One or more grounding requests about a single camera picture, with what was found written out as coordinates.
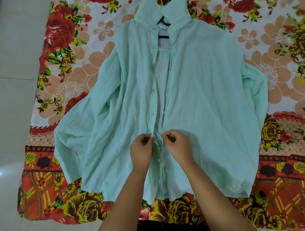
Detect mint green shirt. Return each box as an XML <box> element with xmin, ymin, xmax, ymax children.
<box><xmin>54</xmin><ymin>0</ymin><xmax>269</xmax><ymax>206</ymax></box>

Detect person's right hand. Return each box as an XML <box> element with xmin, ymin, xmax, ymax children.
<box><xmin>162</xmin><ymin>129</ymin><xmax>196</xmax><ymax>168</ymax></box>

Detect floral bedsheet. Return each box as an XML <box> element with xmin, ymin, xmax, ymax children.
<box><xmin>17</xmin><ymin>0</ymin><xmax>305</xmax><ymax>231</ymax></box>

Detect person's left hand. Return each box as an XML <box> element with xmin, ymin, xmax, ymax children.
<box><xmin>129</xmin><ymin>133</ymin><xmax>156</xmax><ymax>171</ymax></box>

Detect black trousers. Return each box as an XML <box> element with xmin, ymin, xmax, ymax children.
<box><xmin>137</xmin><ymin>221</ymin><xmax>211</xmax><ymax>231</ymax></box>

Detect black wire hanger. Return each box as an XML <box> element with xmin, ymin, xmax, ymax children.
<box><xmin>157</xmin><ymin>16</ymin><xmax>172</xmax><ymax>39</ymax></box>

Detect person's right forearm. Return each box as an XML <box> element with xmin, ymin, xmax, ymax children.
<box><xmin>183</xmin><ymin>160</ymin><xmax>258</xmax><ymax>231</ymax></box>

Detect person's left forearm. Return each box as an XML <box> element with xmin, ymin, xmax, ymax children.
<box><xmin>97</xmin><ymin>165</ymin><xmax>150</xmax><ymax>231</ymax></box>

